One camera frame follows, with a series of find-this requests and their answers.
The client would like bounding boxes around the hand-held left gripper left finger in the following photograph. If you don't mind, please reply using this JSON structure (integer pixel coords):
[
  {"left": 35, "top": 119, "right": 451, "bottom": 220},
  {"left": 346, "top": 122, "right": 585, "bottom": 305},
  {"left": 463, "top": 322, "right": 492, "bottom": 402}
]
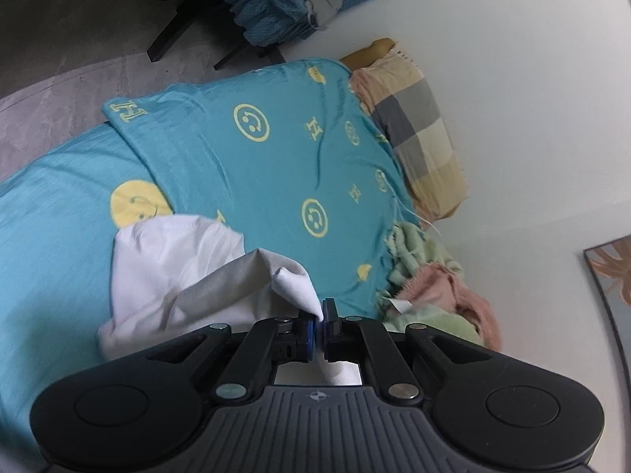
[{"left": 143, "top": 315, "right": 319, "bottom": 405}]

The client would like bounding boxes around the plaid pillow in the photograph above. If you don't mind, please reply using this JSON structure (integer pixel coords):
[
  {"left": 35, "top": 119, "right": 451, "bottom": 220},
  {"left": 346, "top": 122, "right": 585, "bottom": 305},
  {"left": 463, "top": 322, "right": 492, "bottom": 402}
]
[{"left": 340, "top": 37, "right": 469, "bottom": 220}]

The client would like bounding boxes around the white t-shirt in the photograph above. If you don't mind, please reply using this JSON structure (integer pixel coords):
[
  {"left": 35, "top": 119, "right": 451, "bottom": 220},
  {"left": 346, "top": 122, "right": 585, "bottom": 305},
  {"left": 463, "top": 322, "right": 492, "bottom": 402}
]
[{"left": 96, "top": 214, "right": 360, "bottom": 385}]

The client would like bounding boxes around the teal printed bed sheet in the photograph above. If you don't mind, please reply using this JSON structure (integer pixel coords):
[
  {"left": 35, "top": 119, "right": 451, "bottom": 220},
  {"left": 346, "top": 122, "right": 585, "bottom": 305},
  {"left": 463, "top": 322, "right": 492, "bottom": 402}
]
[{"left": 0, "top": 56, "right": 435, "bottom": 473}]

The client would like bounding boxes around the teal ruffled cloth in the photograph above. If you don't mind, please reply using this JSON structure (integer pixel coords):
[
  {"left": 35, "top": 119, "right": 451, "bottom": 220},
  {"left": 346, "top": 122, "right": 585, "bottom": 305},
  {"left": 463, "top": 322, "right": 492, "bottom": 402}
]
[{"left": 222, "top": 0, "right": 319, "bottom": 49}]

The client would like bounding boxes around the white cable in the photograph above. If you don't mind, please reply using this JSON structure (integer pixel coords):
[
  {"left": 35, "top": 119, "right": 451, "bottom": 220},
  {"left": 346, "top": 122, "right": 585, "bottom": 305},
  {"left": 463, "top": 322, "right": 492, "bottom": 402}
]
[{"left": 392, "top": 192, "right": 439, "bottom": 232}]

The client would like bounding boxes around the wall poster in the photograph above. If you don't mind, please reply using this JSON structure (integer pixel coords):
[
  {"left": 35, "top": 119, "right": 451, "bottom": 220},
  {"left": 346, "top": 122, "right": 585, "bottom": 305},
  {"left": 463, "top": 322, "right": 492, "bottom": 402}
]
[{"left": 583, "top": 236, "right": 631, "bottom": 385}]

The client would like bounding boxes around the green and pink plush blanket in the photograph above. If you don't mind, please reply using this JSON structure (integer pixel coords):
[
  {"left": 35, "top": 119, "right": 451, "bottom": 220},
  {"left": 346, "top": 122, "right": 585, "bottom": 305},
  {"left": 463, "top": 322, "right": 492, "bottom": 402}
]
[{"left": 377, "top": 222, "right": 502, "bottom": 352}]

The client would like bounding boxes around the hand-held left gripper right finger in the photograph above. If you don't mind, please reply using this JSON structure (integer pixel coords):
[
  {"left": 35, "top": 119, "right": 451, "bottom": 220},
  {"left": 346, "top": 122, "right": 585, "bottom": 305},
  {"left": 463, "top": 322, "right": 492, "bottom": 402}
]
[{"left": 320, "top": 298, "right": 494, "bottom": 405}]

